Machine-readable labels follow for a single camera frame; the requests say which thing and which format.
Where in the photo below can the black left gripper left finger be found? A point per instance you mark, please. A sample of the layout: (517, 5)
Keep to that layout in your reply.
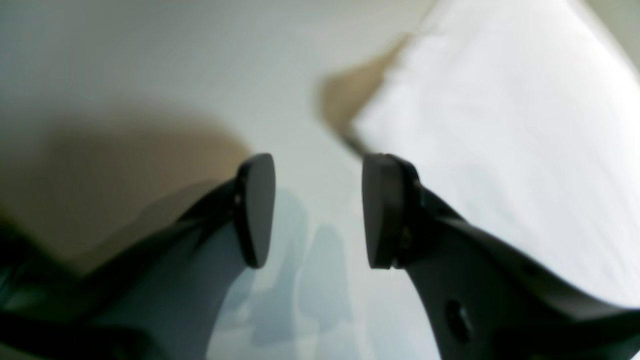
(159, 299)

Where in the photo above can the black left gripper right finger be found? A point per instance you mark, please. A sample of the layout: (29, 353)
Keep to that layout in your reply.
(485, 300)

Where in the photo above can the white T-shirt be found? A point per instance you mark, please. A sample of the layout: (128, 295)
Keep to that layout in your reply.
(523, 115)

